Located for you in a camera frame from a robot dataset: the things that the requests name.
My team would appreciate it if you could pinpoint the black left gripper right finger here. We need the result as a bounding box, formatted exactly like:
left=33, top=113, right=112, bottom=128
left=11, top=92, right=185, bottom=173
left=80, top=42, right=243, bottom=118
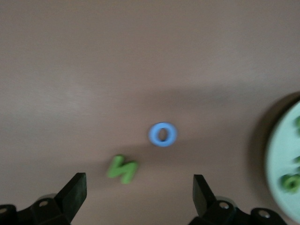
left=188, top=174, right=288, bottom=225

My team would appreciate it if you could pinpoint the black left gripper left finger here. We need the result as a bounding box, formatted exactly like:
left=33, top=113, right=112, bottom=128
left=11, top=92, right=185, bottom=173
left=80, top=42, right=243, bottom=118
left=0, top=172, right=88, bottom=225

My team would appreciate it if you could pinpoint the green letter N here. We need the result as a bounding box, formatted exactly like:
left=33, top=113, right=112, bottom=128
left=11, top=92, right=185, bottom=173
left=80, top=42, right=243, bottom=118
left=106, top=154, right=139, bottom=185

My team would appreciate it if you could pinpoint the green letter P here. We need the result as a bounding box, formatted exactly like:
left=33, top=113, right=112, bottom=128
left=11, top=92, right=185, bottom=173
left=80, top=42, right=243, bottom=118
left=280, top=173, right=300, bottom=195

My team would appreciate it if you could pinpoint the green plate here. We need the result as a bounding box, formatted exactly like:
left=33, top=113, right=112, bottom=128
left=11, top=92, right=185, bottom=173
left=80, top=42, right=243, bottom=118
left=264, top=99, right=300, bottom=222

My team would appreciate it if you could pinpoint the blue letter O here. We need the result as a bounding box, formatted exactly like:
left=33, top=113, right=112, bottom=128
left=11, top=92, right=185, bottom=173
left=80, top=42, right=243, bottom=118
left=148, top=121, right=179, bottom=148

